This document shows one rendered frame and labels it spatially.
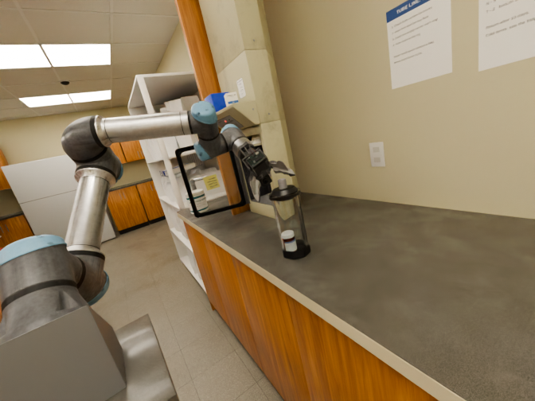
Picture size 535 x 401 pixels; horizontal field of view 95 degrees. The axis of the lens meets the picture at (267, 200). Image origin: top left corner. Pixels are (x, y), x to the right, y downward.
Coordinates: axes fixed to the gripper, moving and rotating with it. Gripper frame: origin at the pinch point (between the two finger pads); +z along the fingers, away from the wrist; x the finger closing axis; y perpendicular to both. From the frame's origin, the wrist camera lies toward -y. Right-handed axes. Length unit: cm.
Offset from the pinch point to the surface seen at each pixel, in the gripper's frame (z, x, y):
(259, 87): -48, 23, 1
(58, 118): -547, -224, -150
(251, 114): -41.4, 13.3, -2.9
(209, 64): -90, 16, -1
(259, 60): -54, 29, 7
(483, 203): 38, 56, -28
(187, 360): -3, -112, -109
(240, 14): -65, 32, 21
